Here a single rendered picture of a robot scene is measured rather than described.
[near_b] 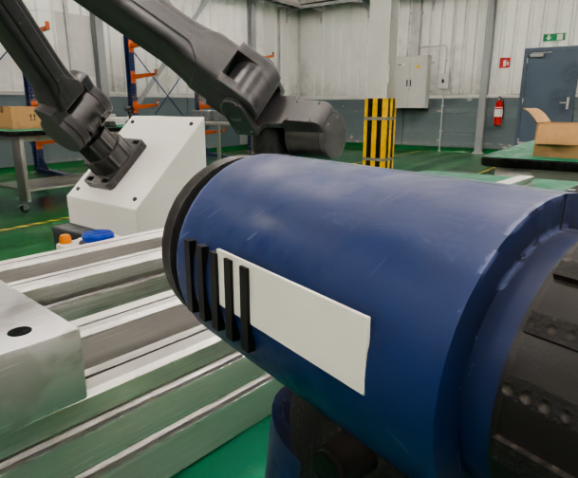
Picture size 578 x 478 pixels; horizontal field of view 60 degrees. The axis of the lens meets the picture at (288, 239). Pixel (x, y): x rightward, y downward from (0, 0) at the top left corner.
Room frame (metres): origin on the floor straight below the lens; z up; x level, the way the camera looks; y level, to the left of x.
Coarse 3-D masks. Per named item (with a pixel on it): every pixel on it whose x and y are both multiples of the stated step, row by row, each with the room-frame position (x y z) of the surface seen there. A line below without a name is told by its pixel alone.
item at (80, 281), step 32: (32, 256) 0.49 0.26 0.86; (64, 256) 0.49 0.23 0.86; (96, 256) 0.52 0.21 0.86; (128, 256) 0.49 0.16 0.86; (160, 256) 0.49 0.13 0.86; (32, 288) 0.40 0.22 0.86; (64, 288) 0.42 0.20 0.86; (96, 288) 0.45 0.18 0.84; (128, 288) 0.46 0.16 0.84; (160, 288) 0.49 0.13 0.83
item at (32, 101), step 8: (48, 24) 7.29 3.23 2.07; (24, 80) 7.65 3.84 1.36; (32, 96) 7.62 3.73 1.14; (32, 104) 7.60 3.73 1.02; (32, 144) 7.61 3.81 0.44; (40, 144) 7.55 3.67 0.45; (32, 152) 7.65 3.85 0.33; (40, 152) 7.63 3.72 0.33; (40, 160) 7.61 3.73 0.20; (40, 168) 7.59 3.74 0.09; (48, 168) 7.51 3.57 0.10
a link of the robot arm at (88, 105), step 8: (80, 96) 0.90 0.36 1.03; (88, 96) 0.91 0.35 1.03; (72, 104) 0.89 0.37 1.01; (80, 104) 0.89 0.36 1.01; (88, 104) 0.90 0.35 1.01; (96, 104) 0.91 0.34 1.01; (72, 112) 0.88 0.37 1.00; (80, 112) 0.89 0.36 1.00; (88, 112) 0.90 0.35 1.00; (96, 112) 0.91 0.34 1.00; (104, 112) 0.92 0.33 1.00; (80, 120) 0.88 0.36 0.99; (88, 120) 0.89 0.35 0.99; (96, 120) 0.91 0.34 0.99; (104, 120) 0.95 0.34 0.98; (88, 128) 0.89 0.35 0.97; (96, 128) 0.92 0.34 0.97; (96, 136) 0.95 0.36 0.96
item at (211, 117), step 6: (198, 114) 4.93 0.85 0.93; (204, 114) 4.90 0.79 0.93; (210, 114) 4.88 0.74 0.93; (216, 114) 4.73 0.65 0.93; (204, 120) 4.90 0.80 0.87; (210, 120) 4.87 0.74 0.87; (216, 120) 4.73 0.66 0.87; (222, 120) 4.71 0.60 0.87; (216, 126) 5.35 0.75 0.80; (216, 132) 5.36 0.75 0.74; (216, 138) 5.36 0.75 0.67; (216, 144) 5.36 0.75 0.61
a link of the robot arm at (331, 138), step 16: (272, 96) 0.68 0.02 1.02; (288, 96) 0.66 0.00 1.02; (224, 112) 0.63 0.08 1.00; (240, 112) 0.62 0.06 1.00; (272, 112) 0.65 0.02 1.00; (288, 112) 0.64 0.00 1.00; (304, 112) 0.62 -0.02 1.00; (320, 112) 0.62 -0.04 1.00; (240, 128) 0.64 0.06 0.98; (256, 128) 0.63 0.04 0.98; (288, 128) 0.64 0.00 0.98; (304, 128) 0.62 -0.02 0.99; (320, 128) 0.61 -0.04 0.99; (336, 128) 0.64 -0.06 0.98; (288, 144) 0.64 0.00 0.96; (304, 144) 0.63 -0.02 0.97; (320, 144) 0.62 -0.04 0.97; (336, 144) 0.64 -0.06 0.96
